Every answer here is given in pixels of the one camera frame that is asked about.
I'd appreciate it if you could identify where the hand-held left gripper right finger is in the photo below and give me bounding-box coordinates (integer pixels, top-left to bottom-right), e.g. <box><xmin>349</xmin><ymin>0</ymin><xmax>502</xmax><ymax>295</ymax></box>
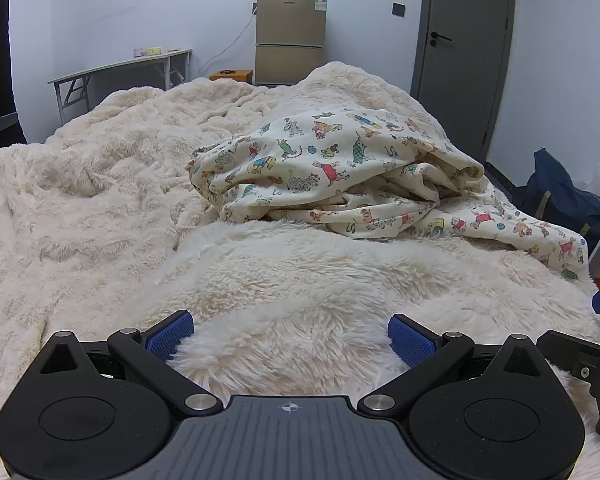
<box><xmin>356</xmin><ymin>313</ymin><xmax>543</xmax><ymax>416</ymax></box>

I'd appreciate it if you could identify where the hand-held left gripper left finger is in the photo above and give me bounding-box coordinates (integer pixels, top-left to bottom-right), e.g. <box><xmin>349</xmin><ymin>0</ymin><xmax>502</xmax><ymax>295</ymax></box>
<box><xmin>40</xmin><ymin>310</ymin><xmax>223</xmax><ymax>416</ymax></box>

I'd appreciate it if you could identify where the cream dog print garment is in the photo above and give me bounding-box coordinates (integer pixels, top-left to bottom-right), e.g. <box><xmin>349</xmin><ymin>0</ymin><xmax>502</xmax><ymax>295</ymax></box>
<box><xmin>186</xmin><ymin>107</ymin><xmax>590</xmax><ymax>281</ymax></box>

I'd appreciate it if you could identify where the fluffy cream blanket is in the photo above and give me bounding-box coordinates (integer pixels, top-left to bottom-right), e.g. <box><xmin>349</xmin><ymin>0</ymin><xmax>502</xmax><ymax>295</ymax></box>
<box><xmin>0</xmin><ymin>61</ymin><xmax>600</xmax><ymax>480</ymax></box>

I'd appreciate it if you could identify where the dark blue bag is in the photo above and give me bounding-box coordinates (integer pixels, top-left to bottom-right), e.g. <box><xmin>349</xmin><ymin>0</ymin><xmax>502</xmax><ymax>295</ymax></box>
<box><xmin>512</xmin><ymin>148</ymin><xmax>600</xmax><ymax>257</ymax></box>

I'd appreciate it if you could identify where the grey door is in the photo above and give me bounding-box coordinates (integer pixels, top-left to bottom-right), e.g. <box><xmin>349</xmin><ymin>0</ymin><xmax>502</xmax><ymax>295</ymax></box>
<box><xmin>412</xmin><ymin>0</ymin><xmax>517</xmax><ymax>161</ymax></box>

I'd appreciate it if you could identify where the grey folding table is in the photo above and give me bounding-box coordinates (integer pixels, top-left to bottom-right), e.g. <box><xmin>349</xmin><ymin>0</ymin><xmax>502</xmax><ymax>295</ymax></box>
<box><xmin>47</xmin><ymin>49</ymin><xmax>193</xmax><ymax>126</ymax></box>

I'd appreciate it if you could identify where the white power cable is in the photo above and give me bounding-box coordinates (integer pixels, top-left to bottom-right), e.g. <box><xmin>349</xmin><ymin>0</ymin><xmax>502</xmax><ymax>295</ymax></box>
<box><xmin>196</xmin><ymin>10</ymin><xmax>257</xmax><ymax>80</ymax></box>

